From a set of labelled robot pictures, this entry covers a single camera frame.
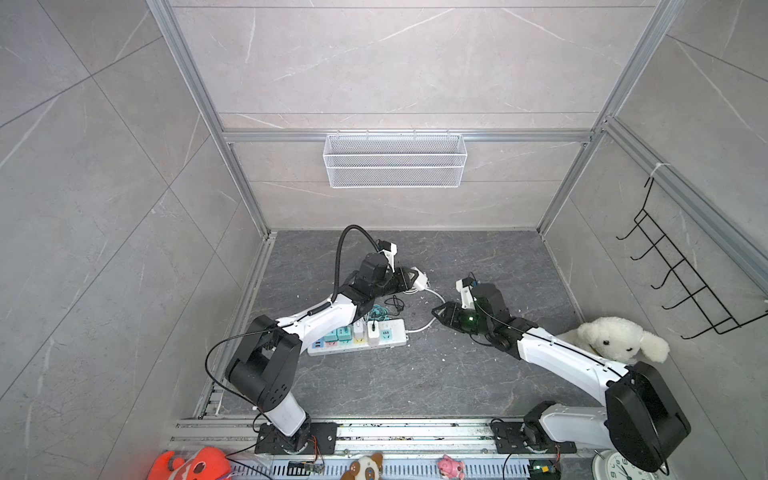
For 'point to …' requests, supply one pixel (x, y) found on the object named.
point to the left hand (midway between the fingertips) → (418, 268)
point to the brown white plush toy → (365, 468)
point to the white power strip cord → (443, 300)
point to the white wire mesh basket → (394, 160)
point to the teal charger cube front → (331, 336)
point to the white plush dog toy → (620, 339)
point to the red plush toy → (208, 463)
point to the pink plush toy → (451, 468)
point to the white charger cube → (359, 330)
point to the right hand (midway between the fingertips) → (435, 311)
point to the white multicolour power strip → (392, 333)
